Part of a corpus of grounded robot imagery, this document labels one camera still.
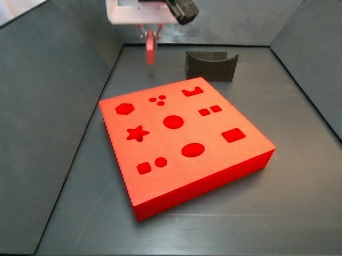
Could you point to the black curved stand fixture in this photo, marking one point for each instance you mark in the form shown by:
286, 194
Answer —
211, 65

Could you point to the red shape-sorting board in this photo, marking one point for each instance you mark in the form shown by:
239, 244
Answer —
181, 142

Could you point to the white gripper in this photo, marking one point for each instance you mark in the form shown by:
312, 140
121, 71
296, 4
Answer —
135, 12

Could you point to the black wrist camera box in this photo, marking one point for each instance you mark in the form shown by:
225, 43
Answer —
183, 9

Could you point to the red double-square peg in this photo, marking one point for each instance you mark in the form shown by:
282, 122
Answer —
149, 47

